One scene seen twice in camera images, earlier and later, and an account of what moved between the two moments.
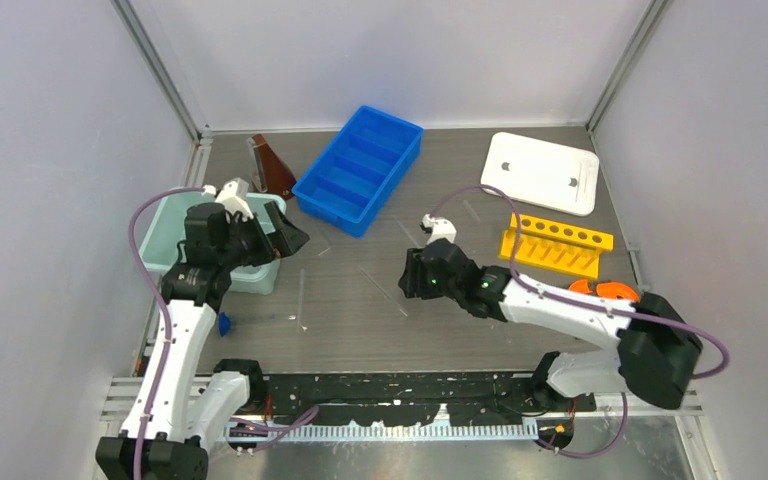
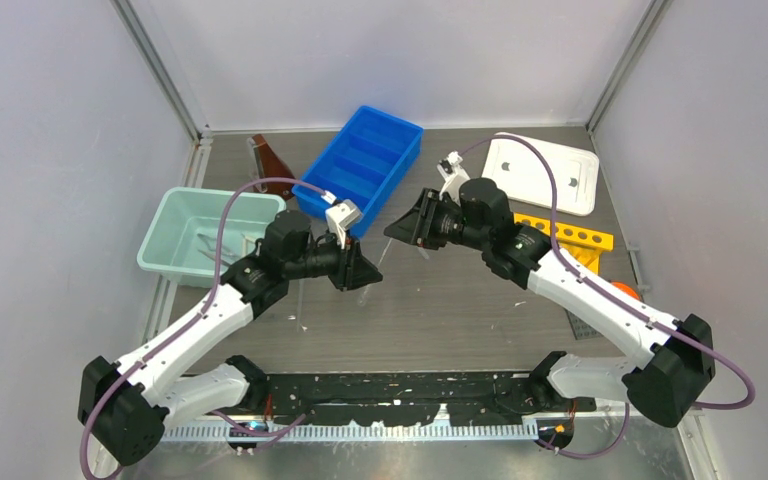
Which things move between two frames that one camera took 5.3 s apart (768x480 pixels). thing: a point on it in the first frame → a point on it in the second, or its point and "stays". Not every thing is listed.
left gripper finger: (286, 241) → (355, 270)
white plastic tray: (541, 173) stays
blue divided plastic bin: (360, 170) stays
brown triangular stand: (277, 178) stays
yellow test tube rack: (554, 246) stays
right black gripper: (412, 283) → (413, 227)
